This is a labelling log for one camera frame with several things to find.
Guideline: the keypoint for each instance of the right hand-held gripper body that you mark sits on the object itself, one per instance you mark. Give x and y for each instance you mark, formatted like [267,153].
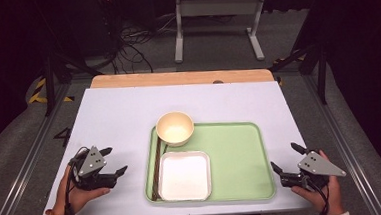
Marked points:
[319,166]

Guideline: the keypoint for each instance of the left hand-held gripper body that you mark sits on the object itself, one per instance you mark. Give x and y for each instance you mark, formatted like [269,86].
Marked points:
[91,162]

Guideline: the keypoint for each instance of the brown wooden chopstick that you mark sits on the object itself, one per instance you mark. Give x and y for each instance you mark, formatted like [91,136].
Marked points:
[160,169]
[157,169]

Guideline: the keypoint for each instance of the green tray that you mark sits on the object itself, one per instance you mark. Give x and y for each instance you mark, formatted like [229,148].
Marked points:
[238,161]

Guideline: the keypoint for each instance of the white square plate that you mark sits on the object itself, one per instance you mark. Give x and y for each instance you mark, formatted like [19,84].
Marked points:
[184,176]

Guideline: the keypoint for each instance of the cream bowl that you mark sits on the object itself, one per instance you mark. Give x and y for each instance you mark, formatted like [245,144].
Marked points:
[174,128]

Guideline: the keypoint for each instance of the person's right hand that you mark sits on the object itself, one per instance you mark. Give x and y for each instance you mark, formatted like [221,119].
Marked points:
[331,199]

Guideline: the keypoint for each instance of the person's left hand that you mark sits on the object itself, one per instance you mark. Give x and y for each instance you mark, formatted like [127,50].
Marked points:
[77,198]

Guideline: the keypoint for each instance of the black tripod stand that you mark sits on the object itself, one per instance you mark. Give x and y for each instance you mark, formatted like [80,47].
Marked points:
[322,79]
[48,89]

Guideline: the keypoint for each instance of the yellow black floor tape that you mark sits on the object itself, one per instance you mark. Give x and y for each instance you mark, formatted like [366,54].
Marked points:
[39,96]

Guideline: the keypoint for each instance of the wooden table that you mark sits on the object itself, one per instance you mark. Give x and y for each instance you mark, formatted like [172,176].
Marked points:
[176,78]

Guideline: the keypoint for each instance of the dark curtain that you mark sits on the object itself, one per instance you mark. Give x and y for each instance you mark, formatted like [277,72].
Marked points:
[2,65]
[369,59]

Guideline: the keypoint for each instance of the grey metal stand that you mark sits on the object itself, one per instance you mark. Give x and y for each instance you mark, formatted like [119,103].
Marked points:
[219,7]

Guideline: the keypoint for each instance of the aluminium floor rail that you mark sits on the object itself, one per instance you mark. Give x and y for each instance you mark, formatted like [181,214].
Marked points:
[26,164]
[346,144]

